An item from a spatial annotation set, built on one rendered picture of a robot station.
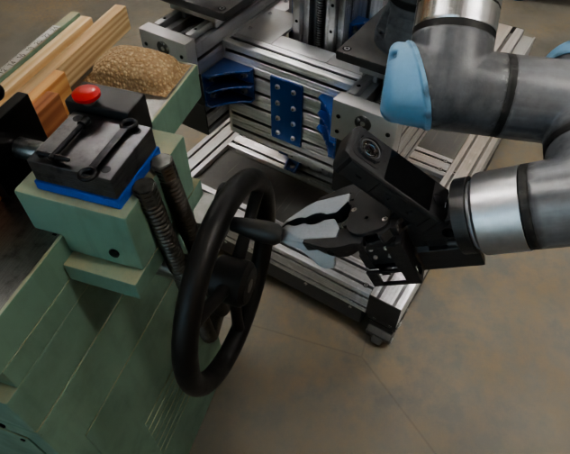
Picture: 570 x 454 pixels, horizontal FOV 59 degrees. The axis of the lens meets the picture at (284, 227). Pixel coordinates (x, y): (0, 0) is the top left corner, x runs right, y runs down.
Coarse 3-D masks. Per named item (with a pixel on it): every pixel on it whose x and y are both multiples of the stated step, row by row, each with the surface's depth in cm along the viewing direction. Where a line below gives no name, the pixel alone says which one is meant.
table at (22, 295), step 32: (192, 64) 80; (160, 96) 74; (192, 96) 81; (160, 128) 73; (192, 192) 66; (0, 224) 58; (32, 224) 58; (0, 256) 55; (32, 256) 55; (64, 256) 58; (160, 256) 61; (0, 288) 53; (32, 288) 54; (128, 288) 58; (0, 320) 51; (32, 320) 56; (0, 352) 52
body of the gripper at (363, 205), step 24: (360, 192) 52; (456, 192) 44; (360, 216) 49; (384, 216) 48; (456, 216) 44; (384, 240) 47; (408, 240) 49; (432, 240) 49; (456, 240) 44; (384, 264) 52; (408, 264) 49; (432, 264) 50; (456, 264) 49; (480, 264) 48
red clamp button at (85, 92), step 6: (78, 90) 54; (84, 90) 54; (90, 90) 54; (96, 90) 54; (72, 96) 54; (78, 96) 54; (84, 96) 54; (90, 96) 54; (96, 96) 54; (78, 102) 54; (84, 102) 54; (90, 102) 54
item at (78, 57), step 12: (108, 12) 83; (120, 12) 83; (96, 24) 80; (108, 24) 81; (120, 24) 84; (84, 36) 78; (96, 36) 79; (108, 36) 82; (120, 36) 85; (72, 48) 76; (84, 48) 77; (96, 48) 80; (108, 48) 83; (60, 60) 73; (72, 60) 75; (84, 60) 78; (48, 72) 72; (72, 72) 76; (84, 72) 78; (24, 84) 70; (36, 84) 70; (72, 84) 76
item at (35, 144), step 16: (16, 96) 58; (0, 112) 57; (16, 112) 58; (32, 112) 60; (0, 128) 56; (16, 128) 58; (32, 128) 61; (0, 144) 57; (16, 144) 58; (32, 144) 58; (0, 160) 57; (16, 160) 60; (0, 176) 58; (16, 176) 60; (0, 192) 60
